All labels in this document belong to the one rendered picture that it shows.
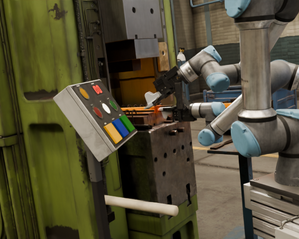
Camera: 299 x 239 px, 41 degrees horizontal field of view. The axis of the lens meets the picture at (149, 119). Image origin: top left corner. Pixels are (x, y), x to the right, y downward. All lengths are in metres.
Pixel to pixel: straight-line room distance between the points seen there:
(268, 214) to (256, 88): 0.46
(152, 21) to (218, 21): 9.13
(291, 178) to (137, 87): 1.35
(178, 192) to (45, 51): 1.00
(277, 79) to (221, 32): 9.47
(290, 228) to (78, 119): 0.77
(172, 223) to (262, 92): 1.15
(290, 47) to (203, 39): 2.60
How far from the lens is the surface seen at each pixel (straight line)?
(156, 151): 1.98
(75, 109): 1.41
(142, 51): 2.01
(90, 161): 1.61
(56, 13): 1.89
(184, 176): 2.22
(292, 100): 6.26
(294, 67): 1.82
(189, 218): 2.32
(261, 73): 1.20
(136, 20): 2.01
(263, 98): 1.21
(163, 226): 2.10
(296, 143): 1.30
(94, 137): 1.40
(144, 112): 2.07
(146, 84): 2.39
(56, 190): 2.18
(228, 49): 11.02
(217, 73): 1.46
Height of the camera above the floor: 1.25
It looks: 8 degrees down
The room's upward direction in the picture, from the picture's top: 7 degrees counter-clockwise
